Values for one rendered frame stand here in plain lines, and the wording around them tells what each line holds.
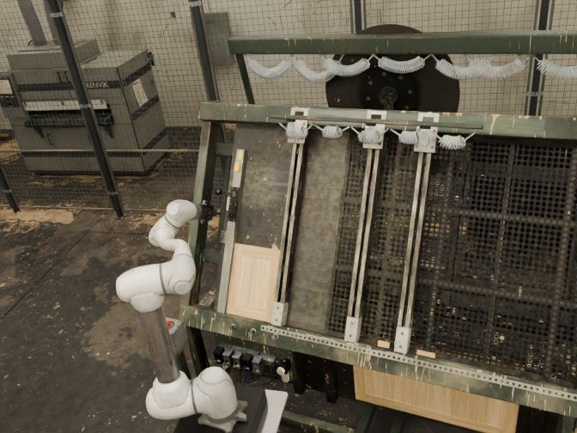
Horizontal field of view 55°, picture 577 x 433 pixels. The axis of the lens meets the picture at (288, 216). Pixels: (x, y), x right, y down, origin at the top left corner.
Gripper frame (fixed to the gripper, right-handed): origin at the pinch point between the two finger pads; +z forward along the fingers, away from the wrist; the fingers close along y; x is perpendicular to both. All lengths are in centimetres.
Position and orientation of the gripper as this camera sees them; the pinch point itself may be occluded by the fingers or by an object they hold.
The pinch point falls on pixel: (215, 213)
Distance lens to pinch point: 311.1
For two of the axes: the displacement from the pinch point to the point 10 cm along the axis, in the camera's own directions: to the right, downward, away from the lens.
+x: 9.1, 1.2, -4.0
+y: -1.2, 9.9, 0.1
